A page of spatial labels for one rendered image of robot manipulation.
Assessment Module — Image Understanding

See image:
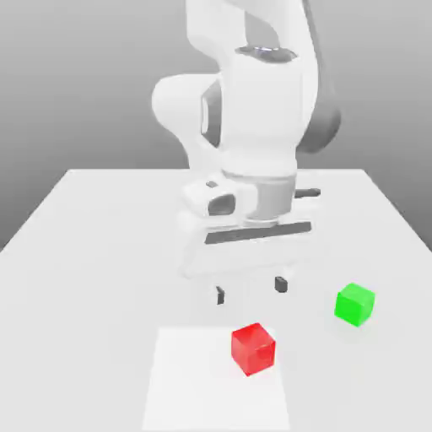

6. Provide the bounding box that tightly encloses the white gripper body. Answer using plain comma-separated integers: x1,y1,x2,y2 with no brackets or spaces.
177,212,314,280

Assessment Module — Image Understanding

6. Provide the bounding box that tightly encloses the small red cube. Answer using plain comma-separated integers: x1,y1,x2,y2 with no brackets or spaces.
230,321,277,378

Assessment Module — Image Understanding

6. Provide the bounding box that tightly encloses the small green cube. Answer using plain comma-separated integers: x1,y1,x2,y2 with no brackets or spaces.
333,282,376,328

